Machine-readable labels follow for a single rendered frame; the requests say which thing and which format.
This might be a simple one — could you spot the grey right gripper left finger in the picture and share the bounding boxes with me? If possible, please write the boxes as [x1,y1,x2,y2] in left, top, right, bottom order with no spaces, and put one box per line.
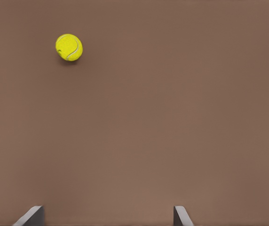
[12,205,45,226]

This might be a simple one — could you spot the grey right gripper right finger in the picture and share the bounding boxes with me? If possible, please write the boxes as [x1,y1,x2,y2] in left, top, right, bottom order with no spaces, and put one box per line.
[173,205,194,226]

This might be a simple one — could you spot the yellow tennis ball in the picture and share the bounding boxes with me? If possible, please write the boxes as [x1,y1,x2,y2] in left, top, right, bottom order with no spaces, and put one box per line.
[55,33,84,62]

